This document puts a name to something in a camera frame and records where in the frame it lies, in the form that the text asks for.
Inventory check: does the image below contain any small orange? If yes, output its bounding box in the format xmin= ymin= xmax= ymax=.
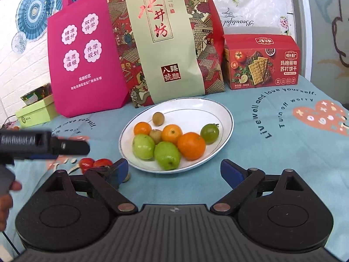
xmin=161 ymin=124 xmax=183 ymax=145
xmin=133 ymin=122 xmax=152 ymax=136

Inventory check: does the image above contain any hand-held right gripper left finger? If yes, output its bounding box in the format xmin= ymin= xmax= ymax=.
xmin=41 ymin=158 xmax=138 ymax=215

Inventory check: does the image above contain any teal printed tablecloth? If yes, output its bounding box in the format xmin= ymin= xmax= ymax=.
xmin=0 ymin=75 xmax=349 ymax=252

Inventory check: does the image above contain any red tomato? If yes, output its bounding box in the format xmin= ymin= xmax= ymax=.
xmin=93 ymin=159 xmax=113 ymax=170
xmin=79 ymin=158 xmax=95 ymax=174

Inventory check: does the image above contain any red cracker box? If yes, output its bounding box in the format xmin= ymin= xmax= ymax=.
xmin=224 ymin=34 xmax=301 ymax=90

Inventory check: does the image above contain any pink tote bag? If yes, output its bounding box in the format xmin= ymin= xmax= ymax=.
xmin=47 ymin=0 xmax=130 ymax=118

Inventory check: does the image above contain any light green box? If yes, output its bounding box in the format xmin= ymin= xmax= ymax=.
xmin=15 ymin=94 xmax=56 ymax=128

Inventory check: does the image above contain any large orange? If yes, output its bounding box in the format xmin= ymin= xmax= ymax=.
xmin=177 ymin=132 xmax=206 ymax=161

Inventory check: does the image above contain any large green apple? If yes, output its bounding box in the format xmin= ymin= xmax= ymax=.
xmin=154 ymin=141 xmax=181 ymax=170

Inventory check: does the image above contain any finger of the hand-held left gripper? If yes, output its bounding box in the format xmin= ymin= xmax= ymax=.
xmin=51 ymin=136 xmax=91 ymax=156
xmin=28 ymin=154 xmax=58 ymax=161

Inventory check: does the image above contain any dark green jujube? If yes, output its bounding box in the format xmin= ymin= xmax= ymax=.
xmin=200 ymin=124 xmax=220 ymax=145

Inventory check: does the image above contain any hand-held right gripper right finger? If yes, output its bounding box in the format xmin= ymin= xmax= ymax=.
xmin=210 ymin=159 xmax=310 ymax=215

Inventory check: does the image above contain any white floral plastic bag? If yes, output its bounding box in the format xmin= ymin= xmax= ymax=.
xmin=204 ymin=0 xmax=296 ymax=37

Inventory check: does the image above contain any black cable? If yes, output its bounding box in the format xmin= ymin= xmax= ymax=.
xmin=0 ymin=114 xmax=17 ymax=128

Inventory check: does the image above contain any white frame post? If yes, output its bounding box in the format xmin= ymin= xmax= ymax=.
xmin=292 ymin=0 xmax=313 ymax=80

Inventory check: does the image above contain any person's left hand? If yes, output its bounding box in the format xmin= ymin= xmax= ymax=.
xmin=0 ymin=181 xmax=23 ymax=232

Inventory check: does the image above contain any small blue paper fan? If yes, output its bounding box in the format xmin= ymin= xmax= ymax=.
xmin=11 ymin=31 xmax=27 ymax=53

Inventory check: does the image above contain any white plate with blue rim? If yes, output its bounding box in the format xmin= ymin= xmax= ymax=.
xmin=118 ymin=97 xmax=234 ymax=174

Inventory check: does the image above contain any green patterned bowl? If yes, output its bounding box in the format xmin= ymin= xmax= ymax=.
xmin=20 ymin=83 xmax=53 ymax=106

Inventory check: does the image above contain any red and beige gift bag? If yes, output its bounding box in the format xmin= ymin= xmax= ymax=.
xmin=105 ymin=0 xmax=226 ymax=108

